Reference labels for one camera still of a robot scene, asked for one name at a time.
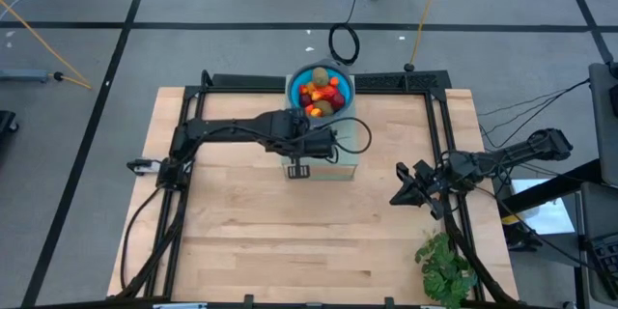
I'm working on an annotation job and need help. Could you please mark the green leafy potted plant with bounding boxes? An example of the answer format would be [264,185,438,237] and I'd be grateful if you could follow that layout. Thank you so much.
[413,230,479,309]

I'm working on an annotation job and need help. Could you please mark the blue collapsible bowl grey rim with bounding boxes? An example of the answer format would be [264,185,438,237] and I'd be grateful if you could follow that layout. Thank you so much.
[287,57,356,126]

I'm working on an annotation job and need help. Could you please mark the silver corner bracket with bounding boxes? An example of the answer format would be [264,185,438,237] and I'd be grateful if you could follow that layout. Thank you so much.
[153,301,209,309]

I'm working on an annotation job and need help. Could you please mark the white sheet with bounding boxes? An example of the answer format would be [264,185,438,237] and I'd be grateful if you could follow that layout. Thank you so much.
[510,178,576,237]

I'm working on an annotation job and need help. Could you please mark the yellow hanging cable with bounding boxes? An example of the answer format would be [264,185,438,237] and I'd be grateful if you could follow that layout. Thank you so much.
[407,0,449,71]

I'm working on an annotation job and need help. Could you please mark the black keyboard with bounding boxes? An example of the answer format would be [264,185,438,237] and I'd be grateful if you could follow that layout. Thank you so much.
[589,232,618,277]

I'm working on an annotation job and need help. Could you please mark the red orange mango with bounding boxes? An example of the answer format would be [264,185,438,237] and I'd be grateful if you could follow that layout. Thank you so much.
[316,85,340,101]

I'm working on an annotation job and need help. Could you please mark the yellow floor cable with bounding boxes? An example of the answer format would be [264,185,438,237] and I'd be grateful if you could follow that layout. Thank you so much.
[0,0,94,91]

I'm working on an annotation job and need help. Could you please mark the thin black cable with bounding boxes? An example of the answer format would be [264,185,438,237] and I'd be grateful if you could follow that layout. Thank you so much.
[476,78,591,150]

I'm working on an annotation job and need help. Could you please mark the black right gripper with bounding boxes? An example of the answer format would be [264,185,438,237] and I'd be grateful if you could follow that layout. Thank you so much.
[389,157,458,222]

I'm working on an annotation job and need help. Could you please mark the black aluminium rig frame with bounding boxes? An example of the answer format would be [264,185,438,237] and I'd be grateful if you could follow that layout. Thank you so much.
[115,70,520,309]

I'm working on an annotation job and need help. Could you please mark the black coiled floor cable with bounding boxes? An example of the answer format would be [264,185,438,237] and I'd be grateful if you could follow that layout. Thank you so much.
[328,0,368,67]

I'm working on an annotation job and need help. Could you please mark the grey cabinet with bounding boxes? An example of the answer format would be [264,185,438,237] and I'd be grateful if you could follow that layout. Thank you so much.
[587,61,618,185]

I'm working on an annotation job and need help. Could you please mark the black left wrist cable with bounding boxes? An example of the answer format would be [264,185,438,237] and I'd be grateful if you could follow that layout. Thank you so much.
[308,116,374,164]

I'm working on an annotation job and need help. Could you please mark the grey metal stand foot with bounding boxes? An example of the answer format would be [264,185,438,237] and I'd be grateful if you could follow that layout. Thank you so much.
[0,68,50,83]

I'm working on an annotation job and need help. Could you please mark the black arm base cable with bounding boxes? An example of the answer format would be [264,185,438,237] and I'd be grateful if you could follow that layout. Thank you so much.
[119,185,163,295]

